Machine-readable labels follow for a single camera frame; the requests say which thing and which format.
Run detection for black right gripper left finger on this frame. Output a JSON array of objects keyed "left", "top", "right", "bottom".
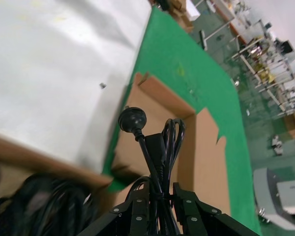
[{"left": 108, "top": 181, "right": 152, "bottom": 236}]

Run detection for white pipe-frame rack table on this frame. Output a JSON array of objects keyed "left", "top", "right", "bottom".
[{"left": 230, "top": 36, "right": 295, "bottom": 117}]

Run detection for yellow bag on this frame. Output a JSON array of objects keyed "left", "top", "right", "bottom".
[{"left": 255, "top": 65, "right": 276, "bottom": 82}]

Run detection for brown open cardboard box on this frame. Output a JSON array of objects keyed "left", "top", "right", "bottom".
[{"left": 0, "top": 131, "right": 128, "bottom": 236}]

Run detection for black power cable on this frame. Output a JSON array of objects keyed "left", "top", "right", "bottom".
[
  {"left": 118, "top": 106, "right": 188, "bottom": 236},
  {"left": 13, "top": 172, "right": 97, "bottom": 236}
]

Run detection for cardboard box with torn wall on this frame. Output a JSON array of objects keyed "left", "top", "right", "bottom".
[{"left": 112, "top": 72, "right": 231, "bottom": 217}]

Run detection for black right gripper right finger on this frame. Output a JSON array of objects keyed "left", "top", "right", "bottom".
[{"left": 172, "top": 181, "right": 223, "bottom": 236}]

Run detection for white tower robot body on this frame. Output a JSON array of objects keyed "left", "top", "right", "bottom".
[{"left": 252, "top": 166, "right": 295, "bottom": 231}]

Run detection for stacked brown cardboard boxes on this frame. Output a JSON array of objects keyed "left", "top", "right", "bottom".
[{"left": 171, "top": 0, "right": 195, "bottom": 33}]

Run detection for small white metal bracket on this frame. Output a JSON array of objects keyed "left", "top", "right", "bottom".
[{"left": 269, "top": 136, "right": 285, "bottom": 156}]

